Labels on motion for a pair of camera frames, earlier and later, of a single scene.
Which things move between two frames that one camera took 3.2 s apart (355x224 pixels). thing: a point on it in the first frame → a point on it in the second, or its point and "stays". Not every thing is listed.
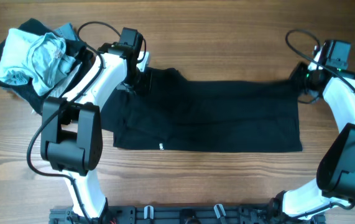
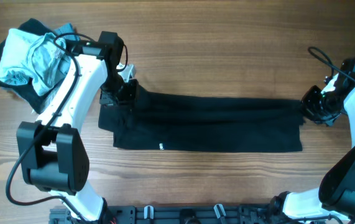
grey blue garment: [67, 31] stays
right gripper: [296, 77] → [307, 105]
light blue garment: [41, 59] stays
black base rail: [202, 214] stays
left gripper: [145, 84] → [130, 98]
